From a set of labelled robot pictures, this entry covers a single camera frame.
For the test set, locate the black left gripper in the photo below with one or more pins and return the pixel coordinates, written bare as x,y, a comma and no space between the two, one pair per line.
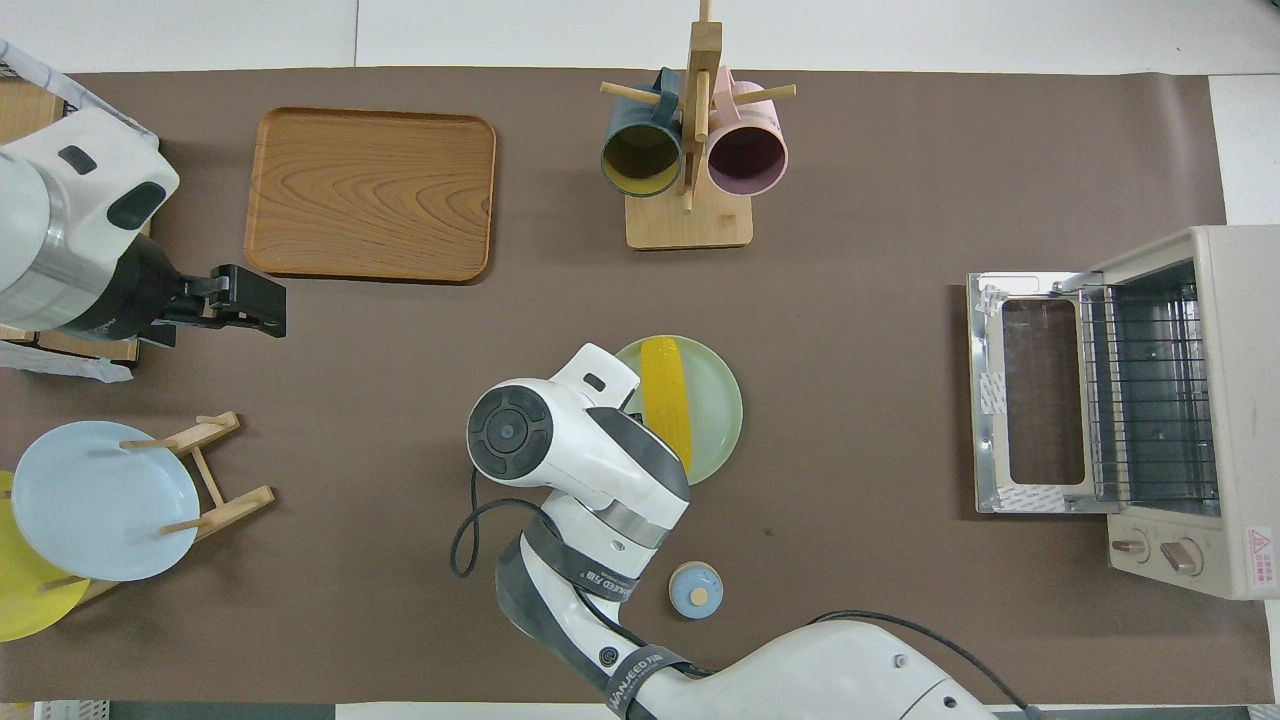
250,300

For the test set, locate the yellow corn cob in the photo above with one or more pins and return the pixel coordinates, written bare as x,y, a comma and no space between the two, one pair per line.
665,400

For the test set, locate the pale green plate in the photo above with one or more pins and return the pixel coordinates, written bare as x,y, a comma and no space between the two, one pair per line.
715,420

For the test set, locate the toaster oven glass door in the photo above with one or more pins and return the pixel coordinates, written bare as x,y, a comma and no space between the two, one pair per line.
985,400

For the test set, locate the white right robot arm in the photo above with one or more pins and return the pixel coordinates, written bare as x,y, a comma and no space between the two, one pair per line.
580,450

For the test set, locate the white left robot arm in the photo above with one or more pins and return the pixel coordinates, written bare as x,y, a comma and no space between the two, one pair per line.
60,220

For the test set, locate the cream toaster oven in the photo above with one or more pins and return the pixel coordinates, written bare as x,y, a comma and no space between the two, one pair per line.
1250,400

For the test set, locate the wooden serving tray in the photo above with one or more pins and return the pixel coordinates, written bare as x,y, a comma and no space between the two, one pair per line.
370,195

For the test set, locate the wooden plate rack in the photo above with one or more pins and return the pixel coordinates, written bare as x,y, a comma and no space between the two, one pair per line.
235,508

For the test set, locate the light blue plate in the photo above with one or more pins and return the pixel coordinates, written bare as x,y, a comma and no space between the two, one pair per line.
90,500

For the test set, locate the white checked cloth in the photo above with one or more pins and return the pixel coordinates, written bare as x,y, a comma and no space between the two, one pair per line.
40,75

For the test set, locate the yellow plate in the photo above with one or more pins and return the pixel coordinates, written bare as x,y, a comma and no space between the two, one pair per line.
25,600

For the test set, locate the dark blue mug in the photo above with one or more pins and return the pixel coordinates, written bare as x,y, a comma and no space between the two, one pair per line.
640,160

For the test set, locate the wooden mug tree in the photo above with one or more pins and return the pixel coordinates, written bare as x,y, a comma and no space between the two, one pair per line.
690,225

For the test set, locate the pink mug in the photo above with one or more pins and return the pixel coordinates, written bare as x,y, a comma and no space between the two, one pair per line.
745,160

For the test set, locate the blue lid with cork knob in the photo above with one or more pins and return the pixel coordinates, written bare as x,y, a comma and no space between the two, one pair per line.
695,592

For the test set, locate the brown table mat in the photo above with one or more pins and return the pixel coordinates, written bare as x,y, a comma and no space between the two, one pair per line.
850,150

